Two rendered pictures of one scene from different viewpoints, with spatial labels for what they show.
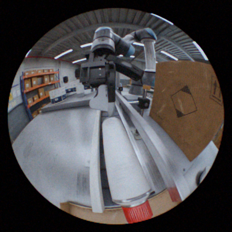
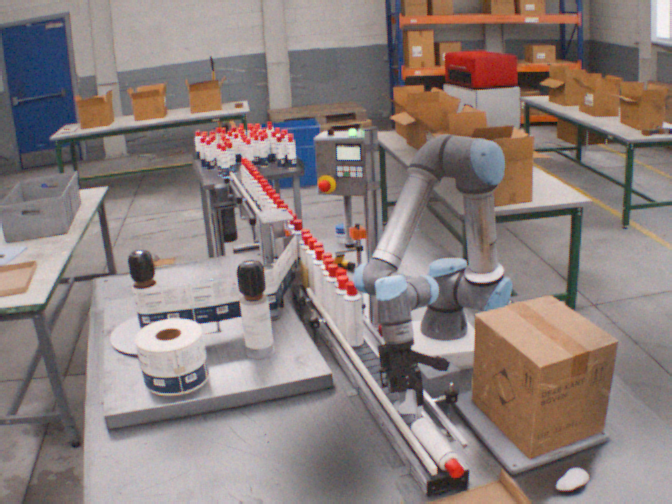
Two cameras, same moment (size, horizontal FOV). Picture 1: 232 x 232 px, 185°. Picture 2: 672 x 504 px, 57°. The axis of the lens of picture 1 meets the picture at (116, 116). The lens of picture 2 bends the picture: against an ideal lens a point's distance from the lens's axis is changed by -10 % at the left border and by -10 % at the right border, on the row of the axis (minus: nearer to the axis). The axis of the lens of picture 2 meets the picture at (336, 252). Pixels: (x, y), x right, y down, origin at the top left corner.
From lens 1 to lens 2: 1.53 m
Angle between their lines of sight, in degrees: 11
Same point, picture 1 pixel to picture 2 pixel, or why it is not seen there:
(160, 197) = (485, 488)
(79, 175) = (398, 484)
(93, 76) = (402, 385)
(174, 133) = (503, 425)
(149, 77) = (476, 297)
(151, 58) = (480, 248)
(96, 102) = (406, 407)
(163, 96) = (484, 374)
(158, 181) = (480, 476)
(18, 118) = not seen: outside the picture
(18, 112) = not seen: outside the picture
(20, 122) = not seen: outside the picture
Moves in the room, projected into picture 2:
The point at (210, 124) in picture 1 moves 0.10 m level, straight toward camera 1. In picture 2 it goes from (527, 412) to (489, 422)
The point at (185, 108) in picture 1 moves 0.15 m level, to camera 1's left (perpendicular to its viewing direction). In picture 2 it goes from (506, 395) to (448, 405)
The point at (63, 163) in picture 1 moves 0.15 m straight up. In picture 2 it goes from (370, 484) to (367, 435)
